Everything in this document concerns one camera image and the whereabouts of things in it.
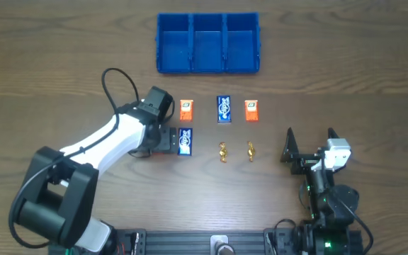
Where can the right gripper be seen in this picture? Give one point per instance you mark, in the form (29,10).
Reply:
(303,163)

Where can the gold candy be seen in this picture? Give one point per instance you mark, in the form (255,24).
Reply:
(250,151)
(222,152)

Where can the orange candy box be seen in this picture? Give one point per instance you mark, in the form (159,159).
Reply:
(251,113)
(186,112)

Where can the blue candy pack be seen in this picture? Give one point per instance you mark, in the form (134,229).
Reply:
(185,141)
(224,109)

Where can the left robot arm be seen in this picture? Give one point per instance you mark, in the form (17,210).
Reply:
(119,141)

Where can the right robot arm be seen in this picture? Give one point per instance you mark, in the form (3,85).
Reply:
(331,209)

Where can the blue tray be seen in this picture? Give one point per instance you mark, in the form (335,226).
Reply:
(207,53)

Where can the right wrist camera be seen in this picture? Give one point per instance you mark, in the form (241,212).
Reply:
(335,154)

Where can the mounting rail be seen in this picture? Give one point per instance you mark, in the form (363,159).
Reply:
(182,244)

